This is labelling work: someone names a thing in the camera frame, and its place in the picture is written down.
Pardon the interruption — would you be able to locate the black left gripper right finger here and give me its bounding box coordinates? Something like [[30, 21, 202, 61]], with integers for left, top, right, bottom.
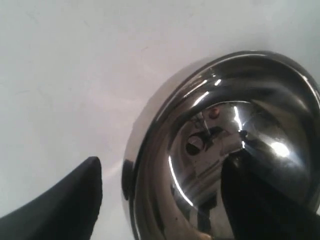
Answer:
[[221, 142, 320, 240]]

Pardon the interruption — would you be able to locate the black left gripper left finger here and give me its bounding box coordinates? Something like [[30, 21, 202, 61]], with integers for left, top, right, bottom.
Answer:
[[0, 156, 103, 240]]

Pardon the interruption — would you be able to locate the stainless steel bowl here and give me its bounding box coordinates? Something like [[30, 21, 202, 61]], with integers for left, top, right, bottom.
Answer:
[[121, 51, 320, 240]]

